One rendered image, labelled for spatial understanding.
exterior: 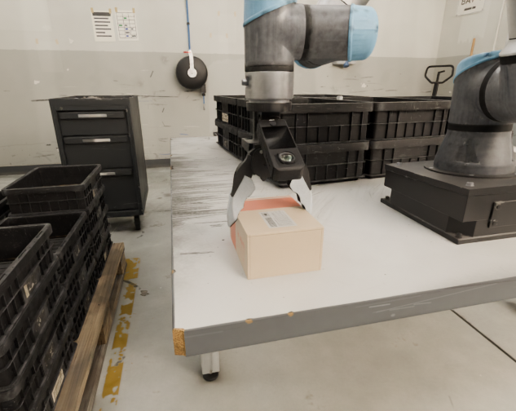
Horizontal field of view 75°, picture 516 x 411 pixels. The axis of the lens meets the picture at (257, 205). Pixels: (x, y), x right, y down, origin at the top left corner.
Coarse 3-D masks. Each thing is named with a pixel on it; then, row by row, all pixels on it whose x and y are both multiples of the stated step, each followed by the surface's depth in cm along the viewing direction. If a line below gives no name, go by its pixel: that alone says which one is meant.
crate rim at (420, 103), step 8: (376, 104) 96; (384, 104) 96; (392, 104) 97; (400, 104) 98; (408, 104) 99; (416, 104) 100; (424, 104) 101; (432, 104) 102; (440, 104) 103; (448, 104) 104
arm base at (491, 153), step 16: (448, 128) 72; (464, 128) 68; (480, 128) 66; (496, 128) 66; (512, 128) 67; (448, 144) 71; (464, 144) 68; (480, 144) 67; (496, 144) 66; (512, 144) 69; (448, 160) 70; (464, 160) 69; (480, 160) 67; (496, 160) 66; (512, 160) 69
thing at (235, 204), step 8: (240, 184) 53; (248, 184) 54; (240, 192) 54; (248, 192) 54; (232, 200) 54; (240, 200) 54; (232, 208) 54; (240, 208) 55; (232, 216) 55; (232, 224) 56
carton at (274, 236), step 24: (240, 216) 55; (264, 216) 55; (288, 216) 55; (312, 216) 55; (240, 240) 54; (264, 240) 49; (288, 240) 50; (312, 240) 51; (264, 264) 51; (288, 264) 52; (312, 264) 53
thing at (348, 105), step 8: (240, 104) 117; (296, 104) 87; (304, 104) 88; (312, 104) 89; (320, 104) 90; (328, 104) 90; (336, 104) 91; (344, 104) 92; (352, 104) 93; (360, 104) 94; (368, 104) 94; (280, 112) 87; (288, 112) 87; (296, 112) 88; (304, 112) 89; (312, 112) 90; (320, 112) 90; (328, 112) 91; (336, 112) 92; (344, 112) 93
